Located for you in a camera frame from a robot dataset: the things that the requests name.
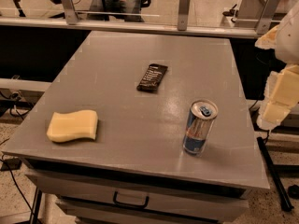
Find person in jeans behind rail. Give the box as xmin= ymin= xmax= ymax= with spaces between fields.
xmin=87 ymin=0 xmax=151 ymax=22

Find metal rail with brackets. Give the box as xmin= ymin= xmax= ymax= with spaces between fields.
xmin=0 ymin=0 xmax=280 ymax=38

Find grey drawer with black handle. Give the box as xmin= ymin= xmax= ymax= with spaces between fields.
xmin=26 ymin=169 xmax=249 ymax=224

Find black rod on floor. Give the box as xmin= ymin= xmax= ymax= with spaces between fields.
xmin=257 ymin=137 xmax=293 ymax=212

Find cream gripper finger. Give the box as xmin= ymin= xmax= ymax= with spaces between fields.
xmin=255 ymin=26 xmax=278 ymax=49
xmin=257 ymin=64 xmax=299 ymax=131

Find yellow sponge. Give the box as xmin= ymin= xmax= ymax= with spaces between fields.
xmin=47 ymin=110 xmax=98 ymax=143

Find red bull can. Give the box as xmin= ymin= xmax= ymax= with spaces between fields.
xmin=183 ymin=99 xmax=219 ymax=155

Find black cable on floor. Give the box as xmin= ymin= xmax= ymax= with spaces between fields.
xmin=0 ymin=158 xmax=36 ymax=217

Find black rxbar chocolate wrapper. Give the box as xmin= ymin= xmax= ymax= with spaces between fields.
xmin=136 ymin=63 xmax=168 ymax=91

